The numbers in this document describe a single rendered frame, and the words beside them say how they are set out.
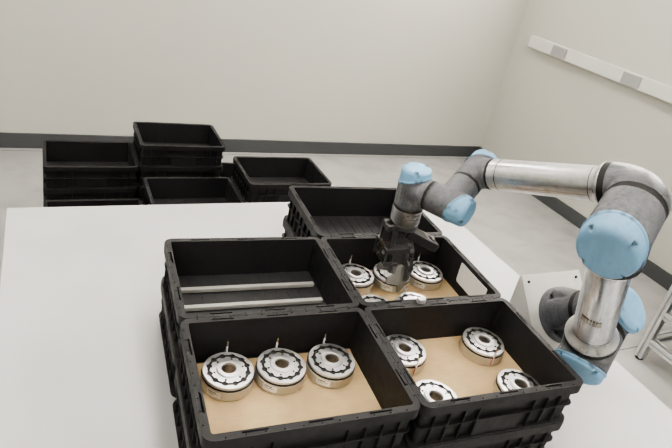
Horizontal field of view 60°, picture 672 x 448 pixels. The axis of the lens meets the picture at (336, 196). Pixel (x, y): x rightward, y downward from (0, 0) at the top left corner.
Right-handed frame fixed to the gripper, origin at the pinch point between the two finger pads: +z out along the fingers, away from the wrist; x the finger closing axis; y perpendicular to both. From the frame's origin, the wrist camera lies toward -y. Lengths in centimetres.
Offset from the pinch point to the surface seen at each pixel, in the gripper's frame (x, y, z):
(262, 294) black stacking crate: -0.2, 37.0, -0.6
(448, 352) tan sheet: 25.5, -2.5, 1.1
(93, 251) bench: -40, 77, 11
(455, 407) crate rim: 48, 12, -10
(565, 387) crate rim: 48, -15, -9
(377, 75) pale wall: -288, -122, 43
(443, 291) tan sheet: 2.3, -14.1, 3.2
